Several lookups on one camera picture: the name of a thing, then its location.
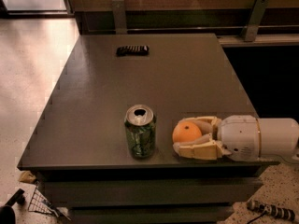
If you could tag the yellow sponge on floor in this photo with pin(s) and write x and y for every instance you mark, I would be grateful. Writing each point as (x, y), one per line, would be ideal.
(27, 177)

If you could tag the black object floor corner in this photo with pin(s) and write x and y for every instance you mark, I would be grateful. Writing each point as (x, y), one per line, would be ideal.
(7, 214)

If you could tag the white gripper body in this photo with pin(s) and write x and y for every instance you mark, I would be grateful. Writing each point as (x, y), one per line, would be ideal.
(239, 136)

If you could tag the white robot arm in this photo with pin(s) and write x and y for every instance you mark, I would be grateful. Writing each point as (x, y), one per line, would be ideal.
(278, 138)

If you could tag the wire mesh basket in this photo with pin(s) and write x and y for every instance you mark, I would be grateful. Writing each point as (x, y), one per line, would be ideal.
(41, 205)

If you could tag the right metal wall bracket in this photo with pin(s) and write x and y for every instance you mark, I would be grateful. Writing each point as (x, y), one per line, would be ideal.
(251, 29)

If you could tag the power strip on floor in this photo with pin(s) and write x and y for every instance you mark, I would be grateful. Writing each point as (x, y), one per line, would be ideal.
(272, 211)

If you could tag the left metal wall bracket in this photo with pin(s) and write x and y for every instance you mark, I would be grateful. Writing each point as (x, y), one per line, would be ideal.
(119, 16)

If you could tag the green soda can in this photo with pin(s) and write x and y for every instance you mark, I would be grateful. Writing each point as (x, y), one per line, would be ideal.
(140, 127)

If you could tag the grey drawer cabinet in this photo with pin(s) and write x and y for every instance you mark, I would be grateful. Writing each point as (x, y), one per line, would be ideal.
(102, 147)

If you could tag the metal wall bracket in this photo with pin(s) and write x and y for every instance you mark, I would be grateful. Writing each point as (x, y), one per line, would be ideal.
(119, 16)
(251, 29)

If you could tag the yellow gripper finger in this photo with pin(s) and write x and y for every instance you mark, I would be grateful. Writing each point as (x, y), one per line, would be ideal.
(206, 124)
(203, 148)

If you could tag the black ribbed bar object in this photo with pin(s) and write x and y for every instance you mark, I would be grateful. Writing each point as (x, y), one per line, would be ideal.
(133, 51)

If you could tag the orange fruit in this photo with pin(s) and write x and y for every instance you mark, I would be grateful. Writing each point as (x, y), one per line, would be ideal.
(186, 131)

